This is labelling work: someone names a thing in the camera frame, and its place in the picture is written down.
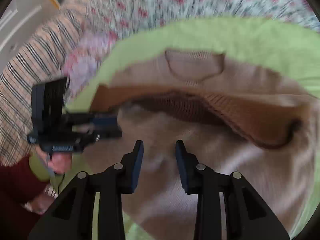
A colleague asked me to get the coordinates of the black cable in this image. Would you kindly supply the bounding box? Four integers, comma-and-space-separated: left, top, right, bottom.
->
56, 173, 66, 196

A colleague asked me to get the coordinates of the person's left hand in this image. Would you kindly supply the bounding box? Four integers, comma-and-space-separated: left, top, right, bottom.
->
35, 145, 72, 175

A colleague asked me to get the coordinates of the pastel floral pillow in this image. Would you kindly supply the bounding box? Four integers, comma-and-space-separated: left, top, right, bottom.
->
62, 30, 118, 101

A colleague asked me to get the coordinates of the rose floral white quilt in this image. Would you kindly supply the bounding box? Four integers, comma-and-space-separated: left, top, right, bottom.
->
82, 0, 320, 41

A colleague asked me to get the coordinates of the beige knit sweater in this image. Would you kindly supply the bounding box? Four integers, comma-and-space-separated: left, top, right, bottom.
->
84, 50, 319, 239

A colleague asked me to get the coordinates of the red knit cardigan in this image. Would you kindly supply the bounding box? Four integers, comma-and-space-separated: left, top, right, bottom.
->
1, 155, 55, 239

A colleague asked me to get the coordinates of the plaid checked blanket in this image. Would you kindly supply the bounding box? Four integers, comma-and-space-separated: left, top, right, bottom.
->
1, 9, 85, 166

